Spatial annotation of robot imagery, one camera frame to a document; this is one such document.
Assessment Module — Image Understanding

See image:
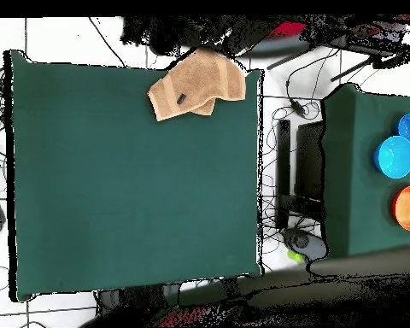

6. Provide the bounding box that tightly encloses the black stand base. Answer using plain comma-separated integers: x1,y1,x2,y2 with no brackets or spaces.
275,118,326,231

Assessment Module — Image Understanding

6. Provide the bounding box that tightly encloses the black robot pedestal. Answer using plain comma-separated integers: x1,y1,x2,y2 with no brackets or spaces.
94,286,182,319

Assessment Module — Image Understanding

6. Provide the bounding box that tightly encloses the dark flat panel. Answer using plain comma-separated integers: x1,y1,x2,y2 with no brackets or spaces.
294,120,326,203

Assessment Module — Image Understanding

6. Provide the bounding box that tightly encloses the dark green fabric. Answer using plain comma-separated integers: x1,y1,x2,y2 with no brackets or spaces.
321,82,410,258

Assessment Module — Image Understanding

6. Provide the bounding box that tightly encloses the black floor cable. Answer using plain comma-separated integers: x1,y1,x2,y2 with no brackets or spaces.
88,16,126,68

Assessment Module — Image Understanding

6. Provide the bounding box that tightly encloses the black power adapter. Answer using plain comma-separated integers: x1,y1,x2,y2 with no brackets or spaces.
290,98,308,118

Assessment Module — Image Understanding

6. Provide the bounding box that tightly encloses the tan terry towel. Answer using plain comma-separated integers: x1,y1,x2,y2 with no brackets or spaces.
147,47,247,122

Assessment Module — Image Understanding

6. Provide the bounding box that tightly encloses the dark green table cloth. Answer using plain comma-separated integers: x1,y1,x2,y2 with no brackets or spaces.
3,49,266,302

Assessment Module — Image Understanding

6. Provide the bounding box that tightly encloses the grey chair base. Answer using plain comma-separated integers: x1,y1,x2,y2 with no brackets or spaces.
280,227,329,262

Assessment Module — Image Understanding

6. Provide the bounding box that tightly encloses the black tripod pole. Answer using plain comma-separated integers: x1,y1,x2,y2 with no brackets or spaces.
266,47,312,72
330,50,410,84

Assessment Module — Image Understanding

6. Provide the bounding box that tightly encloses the large cyan plastic bowl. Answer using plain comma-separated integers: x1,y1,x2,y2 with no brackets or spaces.
373,135,410,180

